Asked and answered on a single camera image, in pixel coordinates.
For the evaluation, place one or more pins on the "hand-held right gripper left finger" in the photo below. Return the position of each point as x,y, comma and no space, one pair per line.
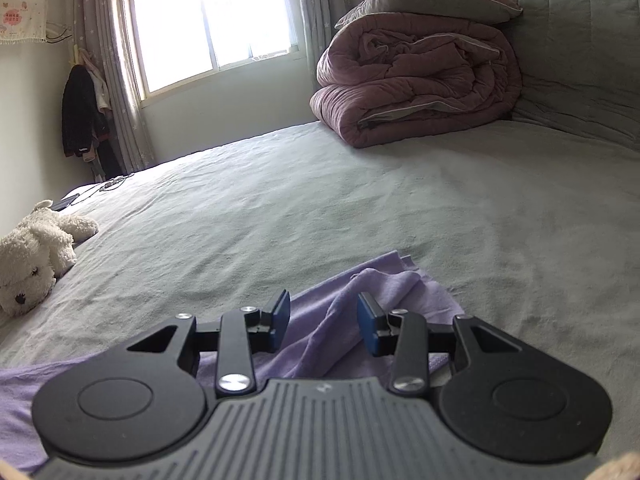
280,320

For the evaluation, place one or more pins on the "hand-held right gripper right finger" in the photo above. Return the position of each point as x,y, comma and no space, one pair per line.
370,327

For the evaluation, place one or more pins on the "purple pants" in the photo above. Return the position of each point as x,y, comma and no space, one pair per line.
325,320

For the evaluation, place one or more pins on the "hanging dark clothes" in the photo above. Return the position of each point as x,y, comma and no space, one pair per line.
80,110

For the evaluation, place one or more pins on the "pink folded quilt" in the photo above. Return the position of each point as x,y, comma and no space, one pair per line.
415,85

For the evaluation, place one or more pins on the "white plush dog toy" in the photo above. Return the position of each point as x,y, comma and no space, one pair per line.
35,255

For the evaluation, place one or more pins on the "grey star-print curtain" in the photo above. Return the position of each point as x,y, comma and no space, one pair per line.
117,60
325,5

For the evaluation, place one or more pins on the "window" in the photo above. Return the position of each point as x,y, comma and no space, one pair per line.
210,20

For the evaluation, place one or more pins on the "grey quilted headboard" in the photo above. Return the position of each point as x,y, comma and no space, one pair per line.
575,35

